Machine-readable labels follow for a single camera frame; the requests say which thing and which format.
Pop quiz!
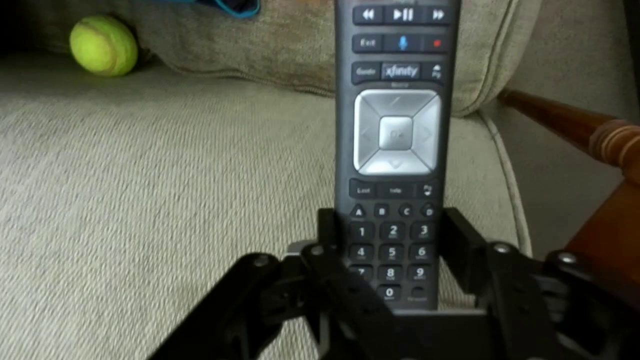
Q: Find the black Xfinity remote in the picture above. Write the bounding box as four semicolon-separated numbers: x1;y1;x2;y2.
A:
333;0;461;314

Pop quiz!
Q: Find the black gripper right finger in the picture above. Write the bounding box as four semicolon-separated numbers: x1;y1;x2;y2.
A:
437;209;640;360

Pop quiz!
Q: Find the beige couch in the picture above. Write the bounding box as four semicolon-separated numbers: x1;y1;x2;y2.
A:
0;0;640;360

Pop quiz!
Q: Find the yellow-green tennis ball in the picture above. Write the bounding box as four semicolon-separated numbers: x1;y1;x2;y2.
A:
68;17;137;78

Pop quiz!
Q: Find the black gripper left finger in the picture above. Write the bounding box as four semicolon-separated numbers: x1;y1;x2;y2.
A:
147;209;394;360

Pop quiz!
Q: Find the navy blue pillow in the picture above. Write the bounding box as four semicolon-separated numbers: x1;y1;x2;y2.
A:
162;0;261;20

